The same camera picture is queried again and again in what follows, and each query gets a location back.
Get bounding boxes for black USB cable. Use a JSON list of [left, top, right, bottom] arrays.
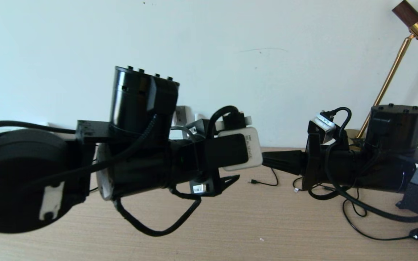
[[248, 169, 368, 218]]

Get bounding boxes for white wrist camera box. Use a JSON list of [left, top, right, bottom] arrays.
[[313, 112, 337, 144], [218, 126, 263, 172]]

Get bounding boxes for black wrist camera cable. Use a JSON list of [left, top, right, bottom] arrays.
[[0, 105, 254, 237], [308, 107, 418, 223]]

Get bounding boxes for grey wall power socket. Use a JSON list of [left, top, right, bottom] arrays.
[[177, 106, 188, 127]]

